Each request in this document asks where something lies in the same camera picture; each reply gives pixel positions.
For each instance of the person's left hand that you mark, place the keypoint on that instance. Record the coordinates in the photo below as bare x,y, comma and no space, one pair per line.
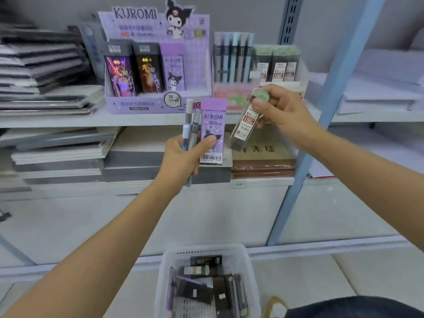
175,158

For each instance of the person's right hand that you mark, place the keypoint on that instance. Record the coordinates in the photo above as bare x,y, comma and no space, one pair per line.
291,119

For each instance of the person's left thumb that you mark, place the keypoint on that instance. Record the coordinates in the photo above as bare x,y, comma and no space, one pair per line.
203,144

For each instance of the person's right thumb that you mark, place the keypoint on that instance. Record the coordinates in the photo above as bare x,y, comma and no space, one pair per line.
262,109

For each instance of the grey mechanical pencil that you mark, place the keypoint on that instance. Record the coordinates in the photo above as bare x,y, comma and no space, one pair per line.
195,125

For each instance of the purple cartoon lead case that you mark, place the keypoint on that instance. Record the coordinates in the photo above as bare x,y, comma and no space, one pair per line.
213,122

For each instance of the clear green-capped lead case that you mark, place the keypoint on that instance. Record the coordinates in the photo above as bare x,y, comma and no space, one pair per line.
243,127

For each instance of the white and blue mechanical pencil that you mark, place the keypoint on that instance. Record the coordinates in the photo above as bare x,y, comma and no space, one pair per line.
188,119

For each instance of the person's right forearm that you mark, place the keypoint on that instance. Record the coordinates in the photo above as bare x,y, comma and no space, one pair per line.
367,182

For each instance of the person's left forearm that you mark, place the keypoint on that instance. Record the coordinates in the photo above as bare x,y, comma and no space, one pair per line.
89,258

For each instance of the green-capped dark lead case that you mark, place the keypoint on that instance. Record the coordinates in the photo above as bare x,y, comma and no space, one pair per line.
264,64
292,64
279,64

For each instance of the stack of brown notebooks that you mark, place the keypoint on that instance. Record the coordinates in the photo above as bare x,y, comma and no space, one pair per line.
265,160

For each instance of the stack of grey books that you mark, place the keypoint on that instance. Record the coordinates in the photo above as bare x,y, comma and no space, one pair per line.
139,162

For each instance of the purple cartoon display box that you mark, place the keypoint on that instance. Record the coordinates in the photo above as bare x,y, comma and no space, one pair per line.
195,72

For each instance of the lilac cartoon lead box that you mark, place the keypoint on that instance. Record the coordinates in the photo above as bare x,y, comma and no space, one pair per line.
174,71

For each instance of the red-edged white paper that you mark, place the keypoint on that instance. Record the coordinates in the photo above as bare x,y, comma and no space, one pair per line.
319,170

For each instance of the dark orange glowing lead box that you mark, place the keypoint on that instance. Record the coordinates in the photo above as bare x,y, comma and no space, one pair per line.
149,71

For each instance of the grey slotted shelf upright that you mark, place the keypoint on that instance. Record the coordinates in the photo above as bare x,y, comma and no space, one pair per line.
290,19

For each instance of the white shelf board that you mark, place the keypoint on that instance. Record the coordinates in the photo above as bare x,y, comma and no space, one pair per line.
99,119
99,221

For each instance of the dark purple glowing lead box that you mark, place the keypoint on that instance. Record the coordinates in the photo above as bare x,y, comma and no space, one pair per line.
121,74

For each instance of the stack of white paper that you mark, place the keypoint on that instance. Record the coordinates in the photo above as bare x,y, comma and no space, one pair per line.
377,89

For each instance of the white plastic basket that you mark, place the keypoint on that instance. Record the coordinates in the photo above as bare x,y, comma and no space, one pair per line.
241,261

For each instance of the black lead case white label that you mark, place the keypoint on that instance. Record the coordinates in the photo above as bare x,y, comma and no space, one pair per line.
198,271

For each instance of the stack of pale sketch pads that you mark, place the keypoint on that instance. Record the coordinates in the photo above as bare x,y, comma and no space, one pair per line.
59,155

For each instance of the purple pen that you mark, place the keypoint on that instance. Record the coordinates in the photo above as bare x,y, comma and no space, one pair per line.
170,289

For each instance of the grey blister pack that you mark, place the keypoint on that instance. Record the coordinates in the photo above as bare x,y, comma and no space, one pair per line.
91,46

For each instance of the grey pen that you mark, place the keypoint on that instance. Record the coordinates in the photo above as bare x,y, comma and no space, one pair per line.
242,296
234,294

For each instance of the stack of dark notebooks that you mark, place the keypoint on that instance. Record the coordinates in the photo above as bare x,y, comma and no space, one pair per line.
39,69

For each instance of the person's blue jeans leg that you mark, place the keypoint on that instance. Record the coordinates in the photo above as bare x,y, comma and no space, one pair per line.
357,309

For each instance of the blue metal shelf post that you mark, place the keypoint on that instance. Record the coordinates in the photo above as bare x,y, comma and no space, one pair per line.
326,95

